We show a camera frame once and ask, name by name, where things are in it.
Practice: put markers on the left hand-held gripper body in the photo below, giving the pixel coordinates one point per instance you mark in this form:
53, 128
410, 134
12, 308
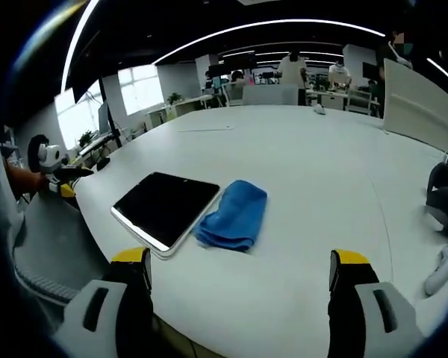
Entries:
46, 158

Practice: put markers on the grey partition panel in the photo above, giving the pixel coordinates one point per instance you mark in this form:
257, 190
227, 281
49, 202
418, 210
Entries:
270, 95

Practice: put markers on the black tablet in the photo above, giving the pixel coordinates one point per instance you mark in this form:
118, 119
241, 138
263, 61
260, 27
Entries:
166, 209

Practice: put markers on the small white object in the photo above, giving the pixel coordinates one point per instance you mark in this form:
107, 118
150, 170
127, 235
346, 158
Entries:
318, 108

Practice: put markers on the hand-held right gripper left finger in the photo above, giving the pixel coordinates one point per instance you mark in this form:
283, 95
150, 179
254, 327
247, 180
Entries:
130, 298

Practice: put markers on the green potted plant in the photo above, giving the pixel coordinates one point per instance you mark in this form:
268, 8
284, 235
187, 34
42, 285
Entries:
86, 138
174, 98

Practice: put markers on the blue cleaning cloth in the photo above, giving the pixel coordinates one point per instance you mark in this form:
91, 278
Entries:
233, 216

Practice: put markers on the white office chair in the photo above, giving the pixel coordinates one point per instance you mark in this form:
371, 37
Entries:
232, 93

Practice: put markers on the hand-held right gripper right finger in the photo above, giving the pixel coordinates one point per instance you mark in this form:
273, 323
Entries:
354, 298

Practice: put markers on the computer monitor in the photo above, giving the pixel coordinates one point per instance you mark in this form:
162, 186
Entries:
104, 119

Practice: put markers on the white desk partition panel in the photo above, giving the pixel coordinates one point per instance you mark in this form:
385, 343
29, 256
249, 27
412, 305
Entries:
418, 108

